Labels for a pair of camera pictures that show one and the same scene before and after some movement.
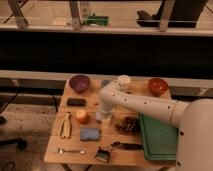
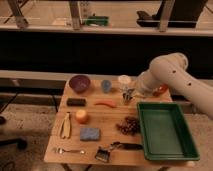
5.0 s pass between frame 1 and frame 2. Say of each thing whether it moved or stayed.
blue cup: stayed
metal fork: stayed
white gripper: moved
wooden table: stayed
